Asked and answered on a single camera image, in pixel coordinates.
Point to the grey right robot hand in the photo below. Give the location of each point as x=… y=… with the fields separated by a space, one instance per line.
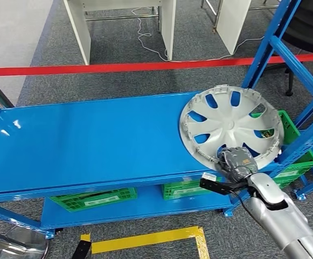
x=240 y=164

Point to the grey plastic wheel hubcap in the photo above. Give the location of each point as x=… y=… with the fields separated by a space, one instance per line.
x=226 y=123

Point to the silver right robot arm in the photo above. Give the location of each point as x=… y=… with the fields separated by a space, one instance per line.
x=283 y=218

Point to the long blue metal shelf rack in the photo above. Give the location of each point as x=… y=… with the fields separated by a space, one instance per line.
x=91 y=143

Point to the green plastic crate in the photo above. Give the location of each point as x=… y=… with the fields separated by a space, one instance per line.
x=291 y=132
x=169 y=192
x=72 y=202

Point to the white desk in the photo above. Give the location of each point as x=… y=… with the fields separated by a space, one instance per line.
x=78 y=32
x=231 y=25

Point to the yellow floor tape outline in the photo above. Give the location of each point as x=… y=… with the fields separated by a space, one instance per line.
x=145 y=243

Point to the black office chair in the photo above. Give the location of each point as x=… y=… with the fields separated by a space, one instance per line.
x=310 y=25

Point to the red barrier belt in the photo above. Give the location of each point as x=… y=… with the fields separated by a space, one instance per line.
x=118 y=67

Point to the chrome stanchion with round base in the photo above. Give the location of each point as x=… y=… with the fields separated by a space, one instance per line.
x=24 y=241

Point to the black left wrist camera bracket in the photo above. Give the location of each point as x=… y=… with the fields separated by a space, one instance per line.
x=82 y=250

